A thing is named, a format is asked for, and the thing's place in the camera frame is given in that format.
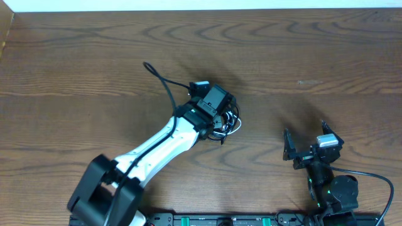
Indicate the clear tape strip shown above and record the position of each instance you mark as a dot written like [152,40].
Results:
[309,82]

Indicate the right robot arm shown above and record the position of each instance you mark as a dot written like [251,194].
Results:
[336,196]

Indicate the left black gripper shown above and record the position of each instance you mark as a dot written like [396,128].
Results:
[220,122]

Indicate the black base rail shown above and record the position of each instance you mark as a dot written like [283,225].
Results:
[281,218]

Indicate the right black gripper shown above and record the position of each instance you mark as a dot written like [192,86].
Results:
[289,150]

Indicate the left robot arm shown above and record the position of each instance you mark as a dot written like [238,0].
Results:
[110,191]

